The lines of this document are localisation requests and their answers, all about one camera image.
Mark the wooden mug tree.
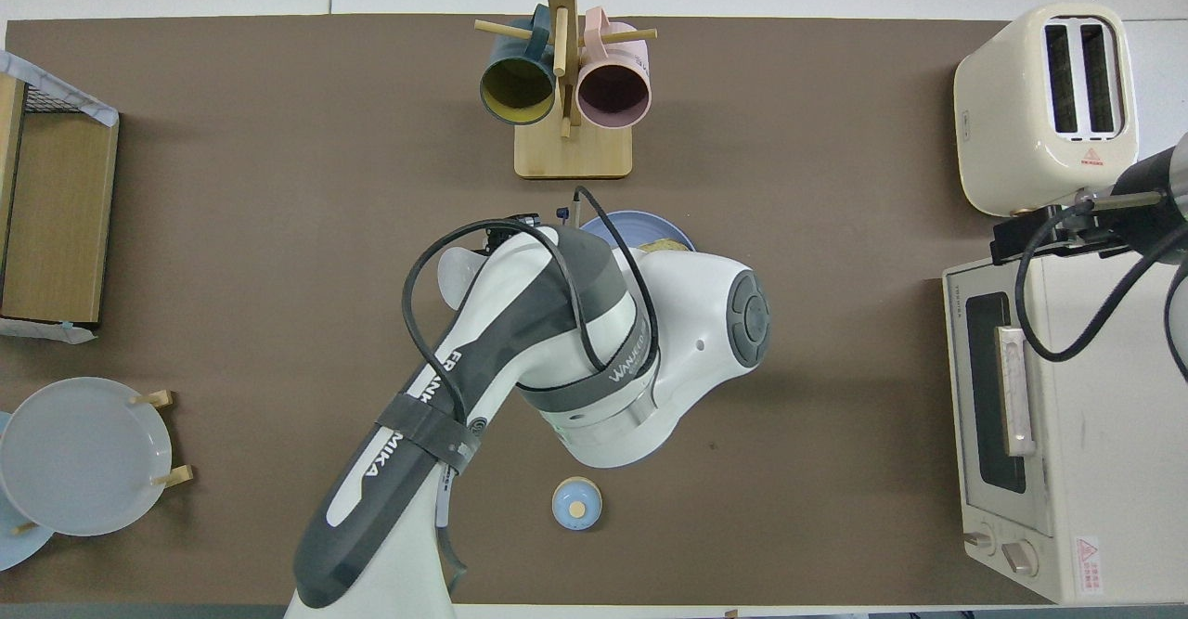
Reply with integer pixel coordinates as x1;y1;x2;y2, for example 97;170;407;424
473;0;658;180

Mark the cream two-slot toaster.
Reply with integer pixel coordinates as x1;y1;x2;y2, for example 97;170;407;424
954;4;1141;218

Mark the light blue plate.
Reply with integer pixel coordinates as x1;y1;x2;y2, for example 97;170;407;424
0;410;55;572

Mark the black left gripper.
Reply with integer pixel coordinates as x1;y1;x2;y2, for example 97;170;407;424
483;214;544;256

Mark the wooden plate rack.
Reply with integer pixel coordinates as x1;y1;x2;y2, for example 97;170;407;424
9;389;194;536

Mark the white paper scrap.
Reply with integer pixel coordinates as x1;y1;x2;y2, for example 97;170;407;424
0;317;98;345

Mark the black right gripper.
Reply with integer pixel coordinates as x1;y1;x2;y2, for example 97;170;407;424
991;150;1187;267

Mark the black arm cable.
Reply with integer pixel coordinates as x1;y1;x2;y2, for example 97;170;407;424
1014;187;1188;384
401;186;662;471

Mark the pink mug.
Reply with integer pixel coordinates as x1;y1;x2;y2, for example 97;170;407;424
575;6;652;131

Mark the teal mug with yellow inside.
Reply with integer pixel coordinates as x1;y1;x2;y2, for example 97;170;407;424
479;4;558;126

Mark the pale grey plate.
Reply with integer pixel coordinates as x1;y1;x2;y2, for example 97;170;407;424
0;377;174;537

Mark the seasoning bottle with navy cap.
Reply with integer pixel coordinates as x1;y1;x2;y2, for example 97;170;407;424
438;209;570;316

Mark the blue round plate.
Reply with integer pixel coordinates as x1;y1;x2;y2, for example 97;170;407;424
580;210;696;254

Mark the white toaster oven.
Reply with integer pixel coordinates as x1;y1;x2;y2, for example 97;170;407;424
942;244;1188;606

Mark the white grid-patterned cloth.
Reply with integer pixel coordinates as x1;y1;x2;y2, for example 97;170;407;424
0;48;120;128

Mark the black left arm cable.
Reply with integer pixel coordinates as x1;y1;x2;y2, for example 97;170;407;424
401;186;662;471

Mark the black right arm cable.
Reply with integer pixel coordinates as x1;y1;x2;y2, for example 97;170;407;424
1014;187;1188;384

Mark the brown table mat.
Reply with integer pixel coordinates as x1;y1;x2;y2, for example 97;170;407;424
0;14;1147;606

